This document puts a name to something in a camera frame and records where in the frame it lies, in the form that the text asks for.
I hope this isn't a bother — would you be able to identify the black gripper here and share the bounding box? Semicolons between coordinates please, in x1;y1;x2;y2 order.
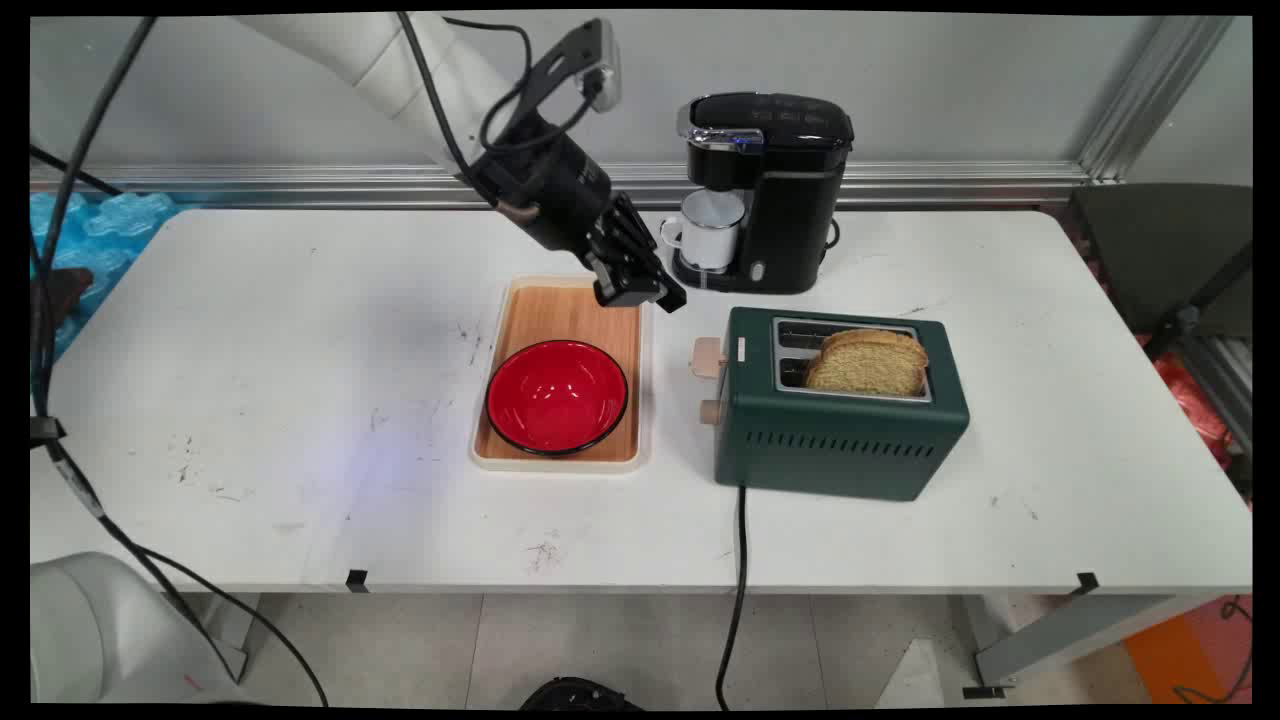
468;112;688;314

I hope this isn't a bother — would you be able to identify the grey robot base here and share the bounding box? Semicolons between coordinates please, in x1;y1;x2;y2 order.
30;552;241;707

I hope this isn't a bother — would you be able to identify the wooden tray with cream rim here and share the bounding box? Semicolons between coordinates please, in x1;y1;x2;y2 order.
470;276;653;473

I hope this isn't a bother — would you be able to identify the white enamel mug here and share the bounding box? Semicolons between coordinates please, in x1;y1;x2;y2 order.
660;190;747;273

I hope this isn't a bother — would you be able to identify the red bowl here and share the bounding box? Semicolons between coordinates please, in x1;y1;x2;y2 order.
485;339;630;457

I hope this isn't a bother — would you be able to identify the black coffee machine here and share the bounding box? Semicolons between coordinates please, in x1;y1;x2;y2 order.
668;92;855;296

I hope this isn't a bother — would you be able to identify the green toaster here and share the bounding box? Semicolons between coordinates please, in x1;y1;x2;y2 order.
692;306;971;503

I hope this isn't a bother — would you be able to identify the brown bread slice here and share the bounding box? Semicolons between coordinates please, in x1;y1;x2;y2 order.
822;328;929;367
806;346;927;399

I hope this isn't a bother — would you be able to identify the black round object on floor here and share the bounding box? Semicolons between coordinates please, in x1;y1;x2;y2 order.
518;677;641;712

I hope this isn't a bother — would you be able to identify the blue plastic bag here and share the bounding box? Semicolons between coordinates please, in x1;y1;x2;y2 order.
30;190;181;361

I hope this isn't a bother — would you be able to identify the grey table leg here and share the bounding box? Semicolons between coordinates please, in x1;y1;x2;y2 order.
962;594;1216;699

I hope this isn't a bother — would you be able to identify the red plastic bag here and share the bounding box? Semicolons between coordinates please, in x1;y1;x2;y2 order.
1135;335;1241;471

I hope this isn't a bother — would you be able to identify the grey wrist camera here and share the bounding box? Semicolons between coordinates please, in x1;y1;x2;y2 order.
520;18;623;113

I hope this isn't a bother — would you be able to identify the aluminium frame rail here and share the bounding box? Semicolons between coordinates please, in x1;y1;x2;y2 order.
30;160;1091;211

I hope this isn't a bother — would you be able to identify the black toaster power cord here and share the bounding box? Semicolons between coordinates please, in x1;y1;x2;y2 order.
715;484;750;711

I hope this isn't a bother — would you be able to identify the aluminium frame post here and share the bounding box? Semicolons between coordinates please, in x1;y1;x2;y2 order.
1076;16;1237;183

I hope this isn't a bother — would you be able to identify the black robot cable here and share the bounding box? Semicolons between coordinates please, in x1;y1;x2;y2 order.
30;16;331;709

